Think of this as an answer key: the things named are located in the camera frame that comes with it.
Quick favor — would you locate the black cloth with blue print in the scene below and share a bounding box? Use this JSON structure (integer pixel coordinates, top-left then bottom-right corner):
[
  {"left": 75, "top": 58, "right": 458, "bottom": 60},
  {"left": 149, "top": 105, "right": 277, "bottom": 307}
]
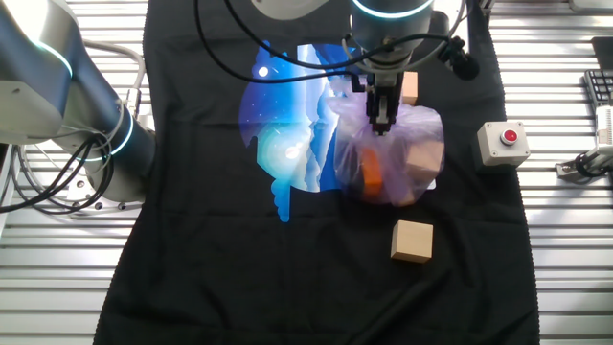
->
[{"left": 93, "top": 0, "right": 542, "bottom": 345}]

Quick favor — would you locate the translucent purple plastic bag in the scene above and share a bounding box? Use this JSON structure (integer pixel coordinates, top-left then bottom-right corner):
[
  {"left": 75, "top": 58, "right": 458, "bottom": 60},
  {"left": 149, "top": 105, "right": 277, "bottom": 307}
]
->
[{"left": 327, "top": 76, "right": 445, "bottom": 208}]

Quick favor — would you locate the metal camera mount rail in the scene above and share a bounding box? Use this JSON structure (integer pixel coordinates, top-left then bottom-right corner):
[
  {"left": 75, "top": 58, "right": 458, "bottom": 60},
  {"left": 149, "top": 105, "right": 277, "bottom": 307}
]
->
[{"left": 555, "top": 145, "right": 613, "bottom": 182}]

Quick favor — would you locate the black base cable bundle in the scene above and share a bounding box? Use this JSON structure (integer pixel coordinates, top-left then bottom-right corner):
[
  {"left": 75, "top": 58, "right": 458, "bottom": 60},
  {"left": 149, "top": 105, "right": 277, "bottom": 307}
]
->
[{"left": 0, "top": 136, "right": 119, "bottom": 216}]

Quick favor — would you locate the grey box with red button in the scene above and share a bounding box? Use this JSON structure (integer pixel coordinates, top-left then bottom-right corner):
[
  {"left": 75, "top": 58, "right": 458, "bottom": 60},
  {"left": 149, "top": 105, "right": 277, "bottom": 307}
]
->
[{"left": 475, "top": 121, "right": 532, "bottom": 173}]

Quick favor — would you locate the wooden block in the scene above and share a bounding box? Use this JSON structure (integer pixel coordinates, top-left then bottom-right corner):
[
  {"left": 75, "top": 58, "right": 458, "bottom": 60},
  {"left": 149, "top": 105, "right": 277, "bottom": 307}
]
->
[{"left": 405, "top": 141, "right": 445, "bottom": 174}]

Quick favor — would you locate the orange item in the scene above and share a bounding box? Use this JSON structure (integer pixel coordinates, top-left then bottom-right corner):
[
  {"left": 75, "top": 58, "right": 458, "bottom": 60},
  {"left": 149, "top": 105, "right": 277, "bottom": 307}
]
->
[{"left": 359, "top": 147, "right": 385, "bottom": 197}]

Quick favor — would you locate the thick grey base cable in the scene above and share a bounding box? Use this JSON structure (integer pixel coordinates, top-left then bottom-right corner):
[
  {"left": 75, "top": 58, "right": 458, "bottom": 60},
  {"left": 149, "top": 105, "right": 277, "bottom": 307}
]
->
[{"left": 83, "top": 40, "right": 148, "bottom": 121}]

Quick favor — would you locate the light wooden cube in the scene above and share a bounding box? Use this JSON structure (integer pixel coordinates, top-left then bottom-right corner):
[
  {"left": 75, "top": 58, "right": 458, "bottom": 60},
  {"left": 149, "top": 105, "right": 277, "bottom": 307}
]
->
[
  {"left": 400, "top": 71, "right": 420, "bottom": 106},
  {"left": 390, "top": 219, "right": 435, "bottom": 265}
]

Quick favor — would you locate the black keyboard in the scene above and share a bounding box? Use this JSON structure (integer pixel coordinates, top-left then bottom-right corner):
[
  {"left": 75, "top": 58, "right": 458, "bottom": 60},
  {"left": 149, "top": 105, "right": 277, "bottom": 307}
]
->
[{"left": 583, "top": 69, "right": 613, "bottom": 109}]

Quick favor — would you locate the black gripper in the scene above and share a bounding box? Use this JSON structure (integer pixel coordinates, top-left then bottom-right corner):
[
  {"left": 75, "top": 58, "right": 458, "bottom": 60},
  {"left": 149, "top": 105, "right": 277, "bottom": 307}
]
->
[{"left": 366, "top": 70, "right": 404, "bottom": 137}]

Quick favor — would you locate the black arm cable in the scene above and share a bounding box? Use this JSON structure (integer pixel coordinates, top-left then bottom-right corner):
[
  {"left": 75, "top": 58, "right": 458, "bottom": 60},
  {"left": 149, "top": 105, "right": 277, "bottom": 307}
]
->
[{"left": 193, "top": 0, "right": 464, "bottom": 85}]

